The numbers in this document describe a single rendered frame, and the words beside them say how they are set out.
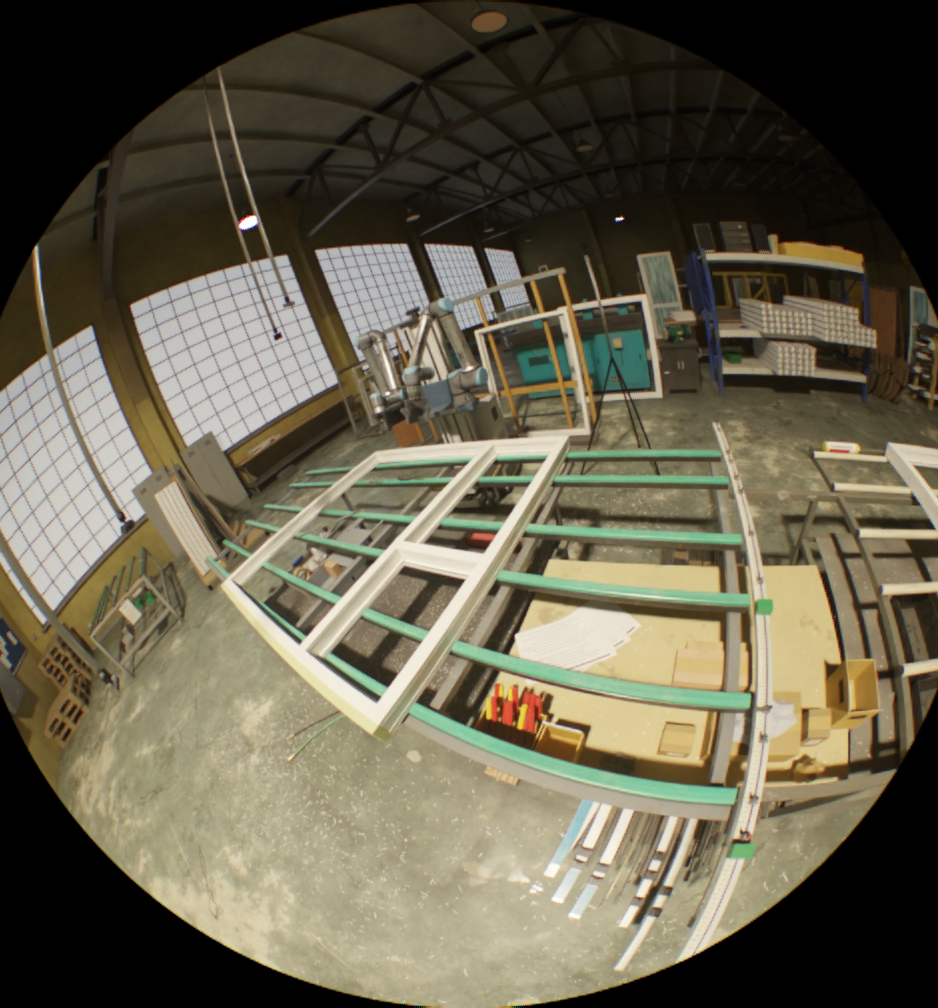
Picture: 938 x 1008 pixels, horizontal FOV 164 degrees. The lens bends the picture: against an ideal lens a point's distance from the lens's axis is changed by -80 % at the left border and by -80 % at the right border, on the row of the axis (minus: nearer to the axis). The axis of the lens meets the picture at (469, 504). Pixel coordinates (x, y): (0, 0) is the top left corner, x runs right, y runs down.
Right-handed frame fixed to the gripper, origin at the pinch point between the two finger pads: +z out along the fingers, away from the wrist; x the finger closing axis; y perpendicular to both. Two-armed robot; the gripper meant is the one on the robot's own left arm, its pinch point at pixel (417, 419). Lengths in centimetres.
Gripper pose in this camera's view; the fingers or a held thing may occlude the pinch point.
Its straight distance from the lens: 211.8
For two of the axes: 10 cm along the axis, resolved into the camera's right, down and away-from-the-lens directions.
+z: 0.9, 9.1, 4.0
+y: 3.9, 3.3, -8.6
